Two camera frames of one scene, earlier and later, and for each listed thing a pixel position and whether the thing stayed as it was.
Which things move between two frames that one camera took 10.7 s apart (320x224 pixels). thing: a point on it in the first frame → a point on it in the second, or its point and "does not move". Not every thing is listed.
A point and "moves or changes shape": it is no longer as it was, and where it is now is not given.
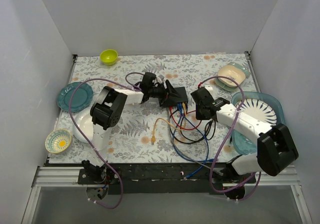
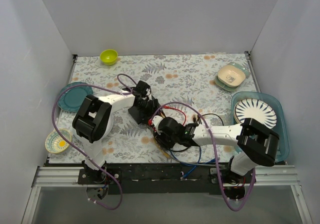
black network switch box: (172, 101) → (139, 116)
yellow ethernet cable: (153, 139) moves or changes shape
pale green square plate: (247, 73) does not move
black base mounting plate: (162, 179) does not move
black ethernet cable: (194, 141) moves or changes shape
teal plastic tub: (243, 142) does not move
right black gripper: (200, 100) → (163, 137)
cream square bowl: (233, 72) does not move
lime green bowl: (108, 57) does not move
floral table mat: (156, 108) does not move
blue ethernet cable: (205, 160) → (195, 165)
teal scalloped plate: (81, 98) does not move
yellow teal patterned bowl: (58, 141) does not move
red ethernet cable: (191, 111) → (167, 107)
